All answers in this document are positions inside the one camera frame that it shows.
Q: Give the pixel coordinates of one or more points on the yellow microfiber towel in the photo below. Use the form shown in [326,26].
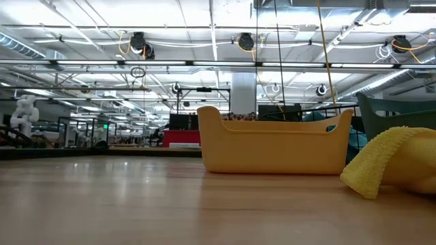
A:
[391,153]

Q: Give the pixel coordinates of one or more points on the black monitor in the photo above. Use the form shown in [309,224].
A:
[182,122]

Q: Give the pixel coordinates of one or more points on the white pillar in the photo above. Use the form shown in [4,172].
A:
[243,93]

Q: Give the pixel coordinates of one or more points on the red cabinet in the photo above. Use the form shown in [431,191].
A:
[180,137]

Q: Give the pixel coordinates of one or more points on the black screen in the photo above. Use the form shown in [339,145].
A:
[272,112]

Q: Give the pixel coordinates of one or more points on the orange plastic basket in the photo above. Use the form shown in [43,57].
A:
[272,153]

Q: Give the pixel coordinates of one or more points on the long ceiling light strip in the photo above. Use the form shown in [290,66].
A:
[153,63]

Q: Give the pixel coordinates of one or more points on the teal plastic basket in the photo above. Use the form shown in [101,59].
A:
[391,122]

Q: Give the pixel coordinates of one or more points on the white humanoid robot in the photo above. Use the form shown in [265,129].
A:
[24,114]

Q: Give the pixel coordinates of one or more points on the black gantry frame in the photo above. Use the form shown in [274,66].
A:
[203,89]

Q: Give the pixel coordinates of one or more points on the black metal table frame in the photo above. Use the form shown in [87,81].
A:
[102,153]

